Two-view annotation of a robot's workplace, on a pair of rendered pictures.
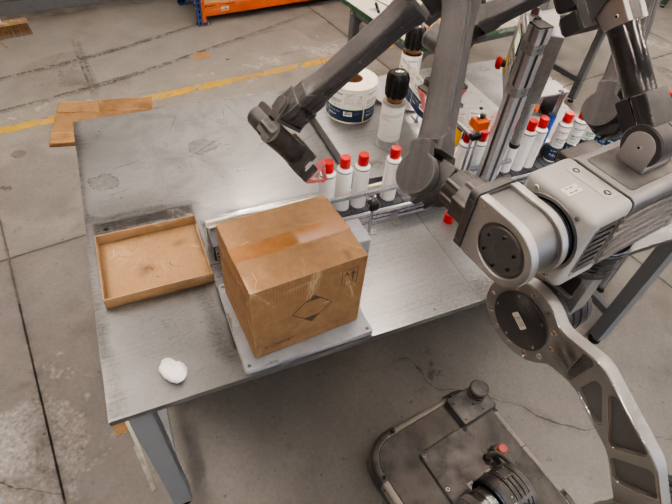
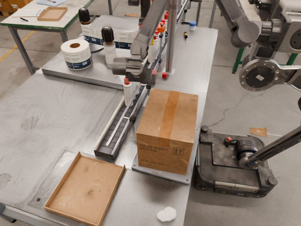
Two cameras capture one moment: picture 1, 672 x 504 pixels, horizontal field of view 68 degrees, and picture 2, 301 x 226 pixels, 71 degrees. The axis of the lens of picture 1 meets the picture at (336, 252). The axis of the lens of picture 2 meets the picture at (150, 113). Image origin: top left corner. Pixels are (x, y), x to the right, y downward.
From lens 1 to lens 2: 0.81 m
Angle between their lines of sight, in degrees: 31
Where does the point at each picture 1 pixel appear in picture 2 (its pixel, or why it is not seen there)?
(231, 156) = (52, 116)
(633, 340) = not seen: hidden behind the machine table
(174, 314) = (131, 196)
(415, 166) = (247, 29)
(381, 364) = not seen: hidden behind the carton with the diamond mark
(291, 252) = (178, 116)
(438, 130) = (239, 11)
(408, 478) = (218, 174)
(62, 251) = not seen: outside the picture
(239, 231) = (149, 126)
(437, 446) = (213, 156)
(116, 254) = (64, 203)
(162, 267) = (96, 185)
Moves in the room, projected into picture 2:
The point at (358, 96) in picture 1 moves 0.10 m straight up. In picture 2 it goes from (86, 51) to (83, 38)
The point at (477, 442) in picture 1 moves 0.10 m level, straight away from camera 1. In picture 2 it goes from (220, 144) to (216, 135)
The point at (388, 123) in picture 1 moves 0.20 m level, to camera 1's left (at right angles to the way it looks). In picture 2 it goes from (112, 54) to (89, 65)
